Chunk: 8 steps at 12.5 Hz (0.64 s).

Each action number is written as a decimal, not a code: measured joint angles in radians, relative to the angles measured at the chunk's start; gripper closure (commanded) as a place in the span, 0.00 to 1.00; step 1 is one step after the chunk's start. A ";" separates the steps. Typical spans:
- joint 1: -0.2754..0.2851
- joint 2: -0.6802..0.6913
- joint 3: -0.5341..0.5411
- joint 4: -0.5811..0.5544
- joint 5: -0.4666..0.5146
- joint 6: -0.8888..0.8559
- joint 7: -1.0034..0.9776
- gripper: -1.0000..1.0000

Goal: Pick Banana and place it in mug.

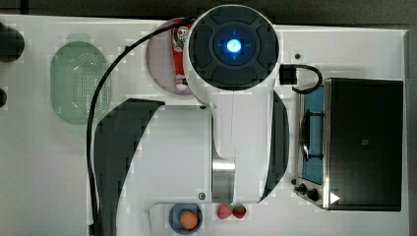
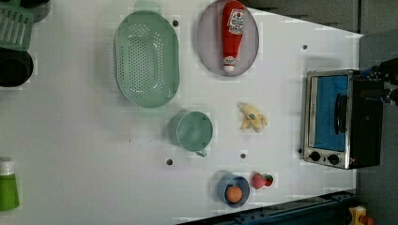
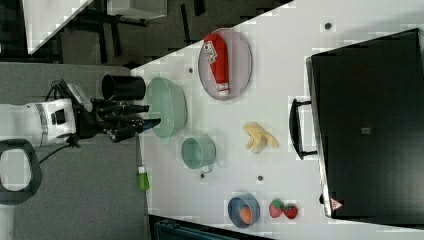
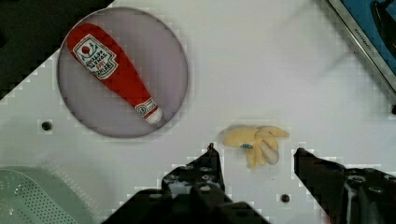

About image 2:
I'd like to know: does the green mug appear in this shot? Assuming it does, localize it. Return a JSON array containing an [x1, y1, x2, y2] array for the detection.
[[167, 111, 213, 158]]

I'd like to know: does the small black cylinder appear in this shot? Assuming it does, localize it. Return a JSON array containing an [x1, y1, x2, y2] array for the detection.
[[20, 0, 53, 23]]

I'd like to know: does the blue bowl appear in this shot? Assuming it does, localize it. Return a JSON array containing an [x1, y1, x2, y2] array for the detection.
[[217, 173, 250, 208]]

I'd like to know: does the yellow plush banana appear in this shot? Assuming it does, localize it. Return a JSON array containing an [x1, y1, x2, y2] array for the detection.
[[238, 102, 268, 133]]

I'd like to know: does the red plush ketchup bottle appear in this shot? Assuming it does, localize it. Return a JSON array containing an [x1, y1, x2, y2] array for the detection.
[[222, 0, 245, 72]]

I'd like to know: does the grey round plate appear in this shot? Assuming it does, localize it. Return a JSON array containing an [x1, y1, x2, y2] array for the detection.
[[196, 0, 259, 77]]

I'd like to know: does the yellow toy object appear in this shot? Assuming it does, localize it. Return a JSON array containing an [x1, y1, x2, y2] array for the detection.
[[349, 205, 375, 225]]

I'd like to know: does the large black cylinder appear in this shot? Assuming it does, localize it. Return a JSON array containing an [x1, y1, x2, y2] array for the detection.
[[0, 48, 34, 87]]

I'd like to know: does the silver black toaster oven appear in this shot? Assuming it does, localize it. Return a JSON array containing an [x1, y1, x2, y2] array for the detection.
[[301, 69, 384, 170]]

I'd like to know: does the orange ball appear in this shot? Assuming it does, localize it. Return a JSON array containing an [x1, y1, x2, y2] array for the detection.
[[225, 186, 243, 203]]

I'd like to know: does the green bottle white cap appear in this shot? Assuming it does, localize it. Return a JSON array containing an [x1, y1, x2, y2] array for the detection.
[[0, 157, 20, 211]]

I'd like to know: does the dark red plush strawberry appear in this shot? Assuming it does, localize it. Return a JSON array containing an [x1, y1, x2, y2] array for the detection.
[[265, 174, 273, 187]]

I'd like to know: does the green perforated colander basket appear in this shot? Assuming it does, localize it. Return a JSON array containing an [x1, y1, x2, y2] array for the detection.
[[114, 10, 179, 108]]

